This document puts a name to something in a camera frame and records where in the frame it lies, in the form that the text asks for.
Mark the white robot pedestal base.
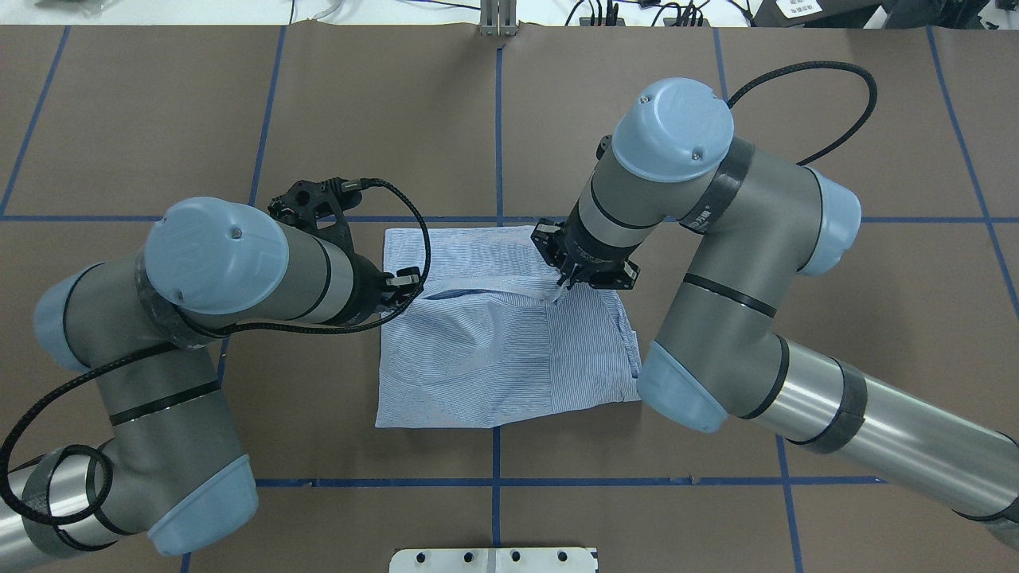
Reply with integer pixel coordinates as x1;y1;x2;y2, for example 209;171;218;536
388;546;600;572

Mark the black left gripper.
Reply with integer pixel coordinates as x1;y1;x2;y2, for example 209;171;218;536
267;177;423;327

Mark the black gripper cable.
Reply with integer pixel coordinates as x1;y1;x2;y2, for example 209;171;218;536
0;177;433;528

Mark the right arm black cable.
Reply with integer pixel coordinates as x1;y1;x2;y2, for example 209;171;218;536
726;60;878;168

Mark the light blue striped shirt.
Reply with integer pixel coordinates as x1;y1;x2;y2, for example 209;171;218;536
375;226;641;428

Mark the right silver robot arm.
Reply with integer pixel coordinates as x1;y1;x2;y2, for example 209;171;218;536
531;77;1018;548

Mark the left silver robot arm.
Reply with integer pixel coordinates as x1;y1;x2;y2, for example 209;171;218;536
2;177;431;572

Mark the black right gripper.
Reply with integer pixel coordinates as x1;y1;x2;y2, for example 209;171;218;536
530;219;640;297

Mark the aluminium frame post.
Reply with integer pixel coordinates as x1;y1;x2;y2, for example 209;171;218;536
479;0;519;37

